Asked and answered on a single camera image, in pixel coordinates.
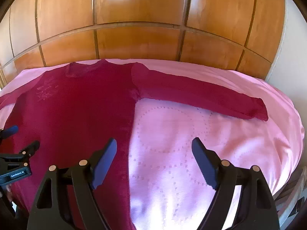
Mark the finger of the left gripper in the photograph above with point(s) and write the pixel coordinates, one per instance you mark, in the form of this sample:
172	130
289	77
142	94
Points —
25	154
6	133

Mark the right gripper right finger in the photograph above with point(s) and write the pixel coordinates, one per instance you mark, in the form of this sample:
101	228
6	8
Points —
256	208

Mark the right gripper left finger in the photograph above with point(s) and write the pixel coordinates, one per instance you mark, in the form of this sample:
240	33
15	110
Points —
51	208

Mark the dark red sweater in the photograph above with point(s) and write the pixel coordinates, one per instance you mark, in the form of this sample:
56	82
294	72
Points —
75	109

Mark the pink bed sheet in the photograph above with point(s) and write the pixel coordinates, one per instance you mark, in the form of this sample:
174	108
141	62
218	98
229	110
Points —
154	181

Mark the wooden wardrobe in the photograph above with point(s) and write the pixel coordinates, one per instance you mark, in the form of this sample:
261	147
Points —
239	35

